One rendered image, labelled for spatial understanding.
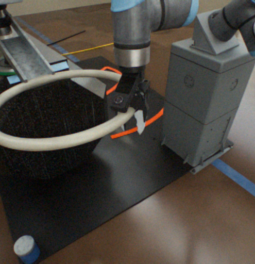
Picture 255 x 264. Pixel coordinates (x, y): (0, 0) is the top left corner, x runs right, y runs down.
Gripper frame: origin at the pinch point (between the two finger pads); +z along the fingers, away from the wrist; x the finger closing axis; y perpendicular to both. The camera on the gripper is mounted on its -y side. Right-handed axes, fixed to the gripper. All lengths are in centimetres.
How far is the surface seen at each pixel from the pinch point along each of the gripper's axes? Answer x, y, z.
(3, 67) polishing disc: 78, 26, -3
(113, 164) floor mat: 41, 61, 83
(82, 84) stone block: 51, 52, 14
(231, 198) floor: -47, 63, 90
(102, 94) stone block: 46, 65, 26
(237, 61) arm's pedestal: -31, 89, 5
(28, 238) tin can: 55, -15, 74
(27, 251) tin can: 51, -20, 74
